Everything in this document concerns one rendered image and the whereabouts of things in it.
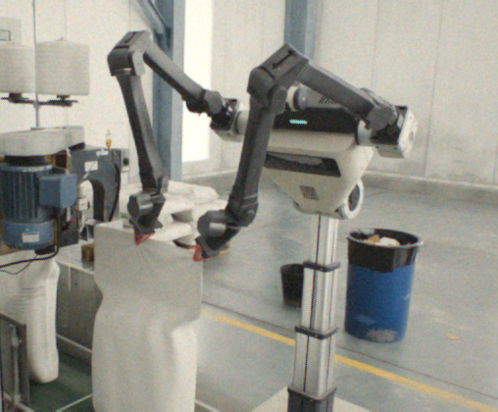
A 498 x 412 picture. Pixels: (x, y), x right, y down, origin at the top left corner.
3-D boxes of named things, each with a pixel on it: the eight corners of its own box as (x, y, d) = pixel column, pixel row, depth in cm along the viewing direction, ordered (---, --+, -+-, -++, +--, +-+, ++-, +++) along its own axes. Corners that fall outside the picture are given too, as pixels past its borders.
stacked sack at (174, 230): (195, 237, 523) (196, 221, 520) (145, 251, 473) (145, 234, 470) (160, 229, 549) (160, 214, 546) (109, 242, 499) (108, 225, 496)
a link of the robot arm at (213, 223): (258, 213, 159) (242, 193, 164) (226, 209, 152) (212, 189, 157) (237, 245, 164) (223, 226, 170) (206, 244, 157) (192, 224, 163)
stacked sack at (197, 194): (222, 201, 562) (223, 186, 559) (192, 207, 530) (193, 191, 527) (171, 192, 605) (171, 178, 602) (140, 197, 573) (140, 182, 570)
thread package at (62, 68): (101, 98, 179) (101, 41, 176) (57, 98, 167) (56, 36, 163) (68, 97, 190) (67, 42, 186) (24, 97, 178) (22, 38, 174)
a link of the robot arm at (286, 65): (301, 50, 127) (276, 30, 133) (265, 102, 132) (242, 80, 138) (398, 111, 157) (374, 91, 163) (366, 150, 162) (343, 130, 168)
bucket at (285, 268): (324, 302, 440) (326, 269, 434) (304, 312, 418) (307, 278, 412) (290, 292, 459) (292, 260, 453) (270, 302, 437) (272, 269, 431)
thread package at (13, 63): (46, 95, 195) (45, 43, 192) (8, 94, 185) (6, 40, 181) (21, 93, 205) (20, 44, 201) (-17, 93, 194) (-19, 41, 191)
